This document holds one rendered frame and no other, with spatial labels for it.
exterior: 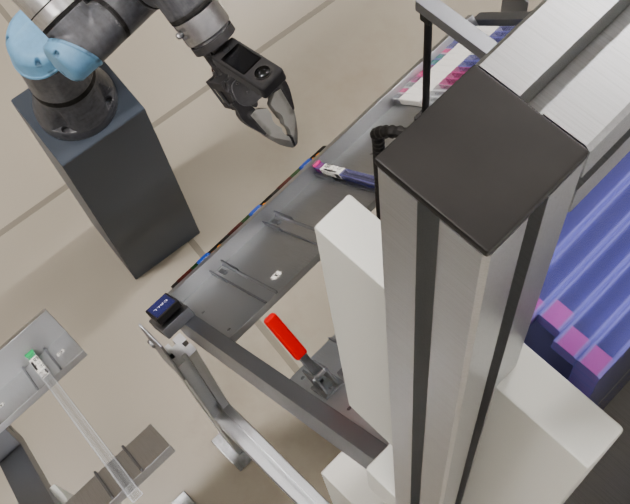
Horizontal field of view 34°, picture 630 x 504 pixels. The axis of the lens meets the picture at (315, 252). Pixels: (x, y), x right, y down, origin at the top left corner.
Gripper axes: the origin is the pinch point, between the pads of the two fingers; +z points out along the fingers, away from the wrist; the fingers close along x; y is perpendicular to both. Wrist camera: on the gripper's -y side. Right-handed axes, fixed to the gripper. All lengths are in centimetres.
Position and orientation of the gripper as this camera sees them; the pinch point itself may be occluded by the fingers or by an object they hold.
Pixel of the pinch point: (292, 140)
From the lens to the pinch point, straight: 161.4
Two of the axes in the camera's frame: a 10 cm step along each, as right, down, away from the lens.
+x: -7.0, 6.7, -2.2
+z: 5.4, 7.2, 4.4
